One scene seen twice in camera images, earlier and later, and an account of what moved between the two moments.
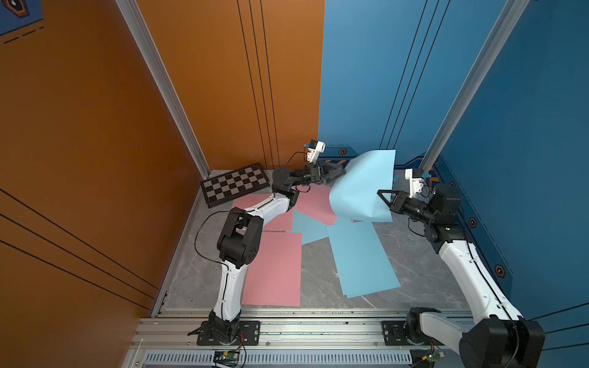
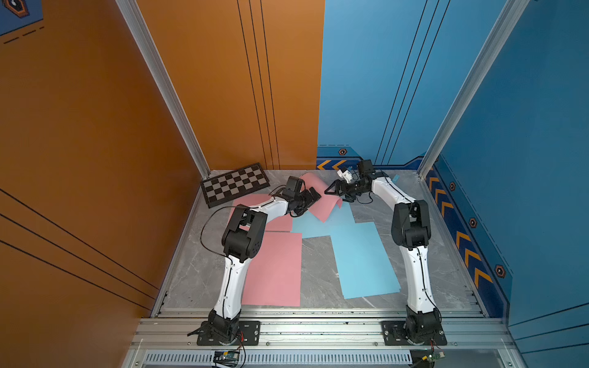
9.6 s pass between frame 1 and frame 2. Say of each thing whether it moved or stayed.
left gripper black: moved
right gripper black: moved
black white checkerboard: stayed
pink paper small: moved
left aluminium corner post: stayed
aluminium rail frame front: stayed
